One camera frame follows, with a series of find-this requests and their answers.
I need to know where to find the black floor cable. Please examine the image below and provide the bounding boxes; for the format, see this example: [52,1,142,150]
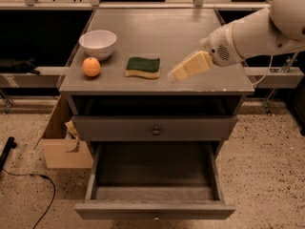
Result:
[0,168,57,229]

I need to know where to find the black bar on floor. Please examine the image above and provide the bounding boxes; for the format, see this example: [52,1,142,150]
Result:
[0,136,17,173]

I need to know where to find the black object on shelf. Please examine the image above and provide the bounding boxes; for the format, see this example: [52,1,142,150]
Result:
[0,59,40,75]

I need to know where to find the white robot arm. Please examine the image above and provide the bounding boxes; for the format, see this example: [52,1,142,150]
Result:
[168,0,305,82]

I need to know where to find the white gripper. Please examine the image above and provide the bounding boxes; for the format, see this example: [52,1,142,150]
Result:
[168,22,243,82]

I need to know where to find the grey drawer cabinet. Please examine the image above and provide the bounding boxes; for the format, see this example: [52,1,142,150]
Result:
[58,8,255,148]

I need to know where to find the cardboard box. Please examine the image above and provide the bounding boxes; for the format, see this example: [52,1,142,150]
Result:
[40,96,93,169]

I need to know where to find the green and yellow sponge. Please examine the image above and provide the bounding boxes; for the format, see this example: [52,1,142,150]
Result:
[125,57,160,79]

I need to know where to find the grey open lower drawer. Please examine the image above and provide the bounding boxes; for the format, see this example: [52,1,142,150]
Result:
[75,142,235,220]

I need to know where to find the white ceramic bowl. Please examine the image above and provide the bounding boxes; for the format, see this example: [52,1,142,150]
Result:
[79,30,117,60]

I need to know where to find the orange fruit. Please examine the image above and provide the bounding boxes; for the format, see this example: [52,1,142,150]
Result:
[82,57,101,77]

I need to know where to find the grey upper closed drawer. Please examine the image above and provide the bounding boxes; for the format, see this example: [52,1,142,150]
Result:
[72,115,237,141]

